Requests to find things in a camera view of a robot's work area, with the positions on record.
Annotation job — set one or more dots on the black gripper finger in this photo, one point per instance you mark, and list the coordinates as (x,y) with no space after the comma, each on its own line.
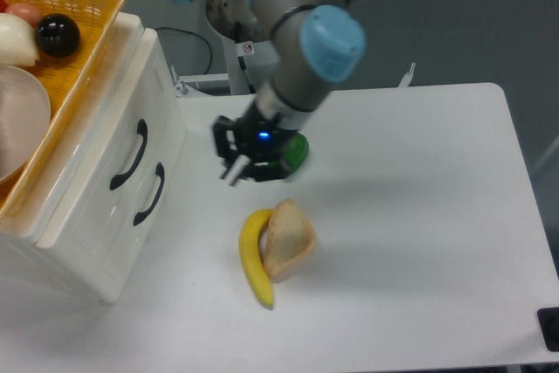
(231,147)
(271,171)

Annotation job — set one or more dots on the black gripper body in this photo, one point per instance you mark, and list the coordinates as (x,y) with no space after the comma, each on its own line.
(265,139)

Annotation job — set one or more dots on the white top drawer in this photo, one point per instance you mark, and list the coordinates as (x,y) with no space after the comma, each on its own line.
(143,105)

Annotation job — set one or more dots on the white drawer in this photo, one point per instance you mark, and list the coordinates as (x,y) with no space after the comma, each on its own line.
(143,105)
(119,245)

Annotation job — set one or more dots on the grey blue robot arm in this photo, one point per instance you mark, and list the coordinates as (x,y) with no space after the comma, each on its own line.
(319,45)

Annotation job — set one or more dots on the white drawer cabinet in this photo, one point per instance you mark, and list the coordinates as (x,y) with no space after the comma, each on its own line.
(20,256)

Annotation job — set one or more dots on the white lower drawer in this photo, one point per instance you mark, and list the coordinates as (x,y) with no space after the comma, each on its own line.
(119,245)

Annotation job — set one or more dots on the green bell pepper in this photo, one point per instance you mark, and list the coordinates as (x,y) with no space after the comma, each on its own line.
(294,156)

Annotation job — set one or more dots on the yellow banana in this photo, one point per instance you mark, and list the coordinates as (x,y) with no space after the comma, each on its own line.
(248,251)

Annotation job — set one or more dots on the triangular toast sandwich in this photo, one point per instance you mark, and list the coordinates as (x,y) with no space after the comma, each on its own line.
(290,238)

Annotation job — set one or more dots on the orange woven basket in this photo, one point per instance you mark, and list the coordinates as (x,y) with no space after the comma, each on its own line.
(63,80)

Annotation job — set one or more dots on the black ball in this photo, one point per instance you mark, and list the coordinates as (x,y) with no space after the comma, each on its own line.
(57,35)

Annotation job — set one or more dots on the white onion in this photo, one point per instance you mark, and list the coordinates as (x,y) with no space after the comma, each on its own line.
(18,46)

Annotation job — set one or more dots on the pink round fruit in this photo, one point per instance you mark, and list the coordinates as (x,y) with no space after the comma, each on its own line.
(27,11)

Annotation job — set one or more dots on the black table corner socket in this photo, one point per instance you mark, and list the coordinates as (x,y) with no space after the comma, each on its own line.
(548,318)

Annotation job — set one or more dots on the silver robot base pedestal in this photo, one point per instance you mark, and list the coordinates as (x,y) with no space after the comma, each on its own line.
(249,56)

